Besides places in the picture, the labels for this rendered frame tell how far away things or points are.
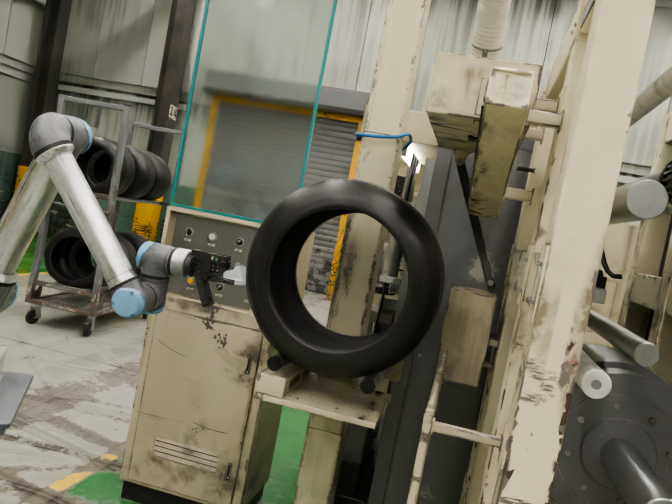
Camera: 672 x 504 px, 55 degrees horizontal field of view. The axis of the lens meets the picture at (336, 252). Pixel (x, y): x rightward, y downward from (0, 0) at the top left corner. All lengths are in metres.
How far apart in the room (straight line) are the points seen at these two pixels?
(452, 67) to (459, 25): 10.05
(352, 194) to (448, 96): 0.41
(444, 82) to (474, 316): 0.82
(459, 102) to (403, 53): 0.72
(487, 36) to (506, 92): 1.15
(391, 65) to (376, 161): 0.32
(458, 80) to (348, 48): 10.18
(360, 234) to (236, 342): 0.79
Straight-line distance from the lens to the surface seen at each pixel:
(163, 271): 2.10
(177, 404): 2.86
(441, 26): 11.67
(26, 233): 2.31
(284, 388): 1.94
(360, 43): 11.75
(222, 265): 2.02
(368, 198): 1.81
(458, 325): 2.12
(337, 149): 11.45
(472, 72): 1.61
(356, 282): 2.22
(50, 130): 2.09
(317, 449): 2.35
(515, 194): 2.00
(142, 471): 3.01
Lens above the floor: 1.35
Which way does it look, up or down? 3 degrees down
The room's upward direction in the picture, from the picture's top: 11 degrees clockwise
